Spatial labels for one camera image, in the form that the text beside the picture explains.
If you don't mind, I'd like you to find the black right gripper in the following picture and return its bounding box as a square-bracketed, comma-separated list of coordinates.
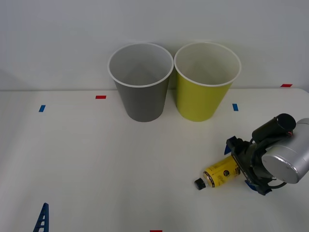
[224, 136, 273, 196]

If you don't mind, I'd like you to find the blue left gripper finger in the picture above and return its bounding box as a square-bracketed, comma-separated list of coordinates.
[33, 202, 49, 232]

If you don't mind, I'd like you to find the yellow bottle with black cap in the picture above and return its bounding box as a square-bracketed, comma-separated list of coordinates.
[194, 155, 242, 191]

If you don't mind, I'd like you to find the yellow-green plastic waste bin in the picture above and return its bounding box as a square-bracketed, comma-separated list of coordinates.
[173, 42, 242, 122]

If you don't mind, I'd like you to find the grey plastic waste bin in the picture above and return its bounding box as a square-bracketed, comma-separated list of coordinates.
[107, 43, 174, 123]

